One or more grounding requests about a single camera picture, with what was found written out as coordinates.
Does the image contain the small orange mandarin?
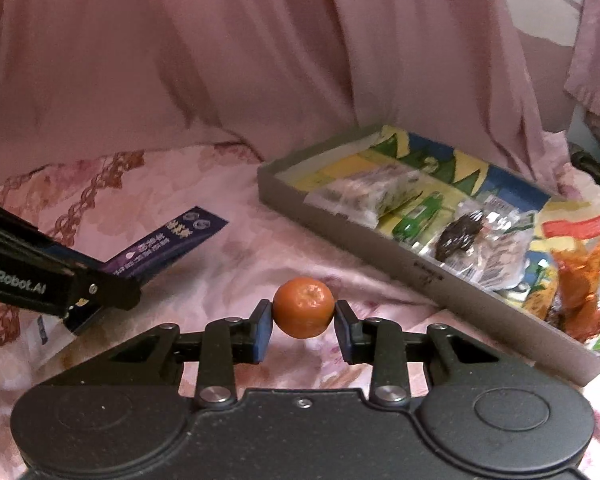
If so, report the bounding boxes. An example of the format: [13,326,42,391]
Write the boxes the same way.
[272,276,336,339]

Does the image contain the green sausage stick snack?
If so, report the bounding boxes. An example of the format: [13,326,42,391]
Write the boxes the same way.
[391,192,443,243]

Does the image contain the rice cracker pack red print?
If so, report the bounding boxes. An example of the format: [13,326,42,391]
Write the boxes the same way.
[304,164,420,229]

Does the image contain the white green vegetable snack pouch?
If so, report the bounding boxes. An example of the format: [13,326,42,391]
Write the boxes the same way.
[427,192,538,292]

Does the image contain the clear orange snack bag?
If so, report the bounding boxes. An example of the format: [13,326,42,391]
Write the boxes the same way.
[532,200,600,354]

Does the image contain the yellow green wafer bar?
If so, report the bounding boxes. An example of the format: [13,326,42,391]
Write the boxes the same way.
[502,254,558,321]

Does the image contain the pink floral bedsheet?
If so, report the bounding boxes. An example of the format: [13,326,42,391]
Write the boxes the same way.
[0,129,600,480]

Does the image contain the shallow grey cardboard box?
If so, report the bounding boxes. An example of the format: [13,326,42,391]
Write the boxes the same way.
[257,126,600,387]

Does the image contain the pink curtain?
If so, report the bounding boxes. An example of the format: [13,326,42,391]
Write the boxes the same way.
[0,0,556,186]

